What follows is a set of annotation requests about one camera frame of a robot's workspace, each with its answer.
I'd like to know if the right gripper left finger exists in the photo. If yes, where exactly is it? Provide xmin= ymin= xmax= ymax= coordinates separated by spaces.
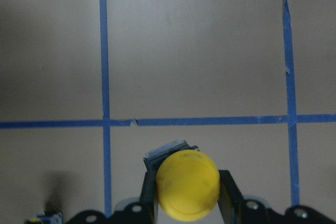
xmin=139 ymin=171 xmax=159 ymax=223

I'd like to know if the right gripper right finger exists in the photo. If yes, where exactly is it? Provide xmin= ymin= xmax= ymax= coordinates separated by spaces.
xmin=218 ymin=170 xmax=243 ymax=224

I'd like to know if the yellow push button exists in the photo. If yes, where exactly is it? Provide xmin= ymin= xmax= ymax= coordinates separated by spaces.
xmin=143 ymin=140 xmax=220 ymax=222

